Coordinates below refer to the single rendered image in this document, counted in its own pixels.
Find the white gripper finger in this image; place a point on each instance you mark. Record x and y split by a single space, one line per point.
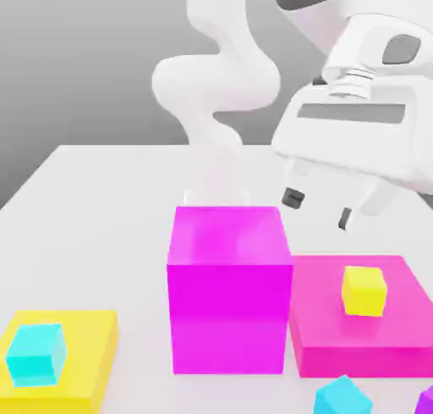
370 197
293 180

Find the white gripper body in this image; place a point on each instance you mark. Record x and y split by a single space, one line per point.
348 143

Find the large magenta box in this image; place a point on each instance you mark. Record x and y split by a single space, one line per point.
230 302

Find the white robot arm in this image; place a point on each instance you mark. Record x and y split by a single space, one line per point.
216 82

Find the small purple cube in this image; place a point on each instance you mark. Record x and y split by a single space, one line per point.
425 402

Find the small yellow cube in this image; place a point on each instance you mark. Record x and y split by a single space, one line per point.
363 292

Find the small cyan cube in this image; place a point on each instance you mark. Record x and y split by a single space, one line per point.
35 354
341 398

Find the large yellow box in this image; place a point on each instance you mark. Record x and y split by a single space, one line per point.
88 353

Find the large pink box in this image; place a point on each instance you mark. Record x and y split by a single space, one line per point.
338 349

